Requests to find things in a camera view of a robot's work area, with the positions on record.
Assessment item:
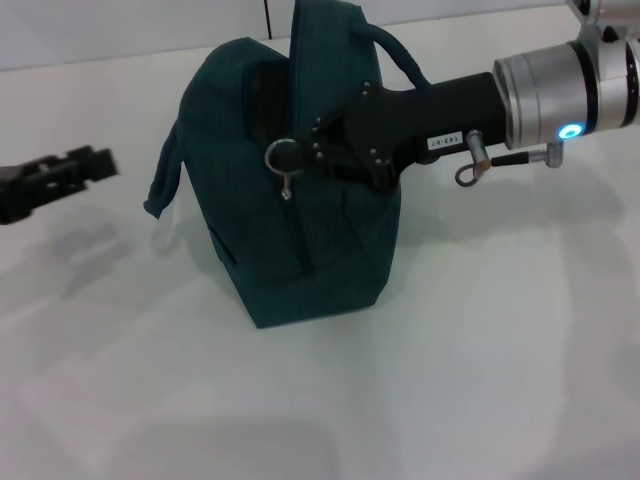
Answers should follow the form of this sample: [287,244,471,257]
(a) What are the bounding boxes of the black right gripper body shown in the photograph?
[344,71,510,194]

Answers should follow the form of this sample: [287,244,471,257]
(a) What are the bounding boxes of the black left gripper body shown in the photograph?
[0,163,49,227]

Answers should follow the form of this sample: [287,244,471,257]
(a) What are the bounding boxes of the thin right arm cable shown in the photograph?
[452,128,567,188]

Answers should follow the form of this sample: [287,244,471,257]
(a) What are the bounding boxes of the dark teal insulated lunch bag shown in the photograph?
[142,0,432,331]

